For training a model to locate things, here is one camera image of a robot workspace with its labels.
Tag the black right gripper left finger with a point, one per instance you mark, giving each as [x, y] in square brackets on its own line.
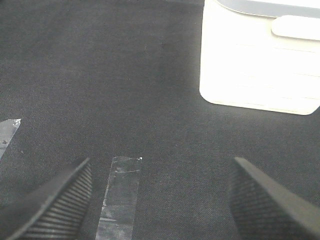
[54, 211]

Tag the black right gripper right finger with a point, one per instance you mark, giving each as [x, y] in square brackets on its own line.
[263, 209]

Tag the clear tape strip left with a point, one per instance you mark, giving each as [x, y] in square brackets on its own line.
[8, 129]

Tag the cream plastic storage bin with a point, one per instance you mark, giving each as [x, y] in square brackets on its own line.
[261, 54]

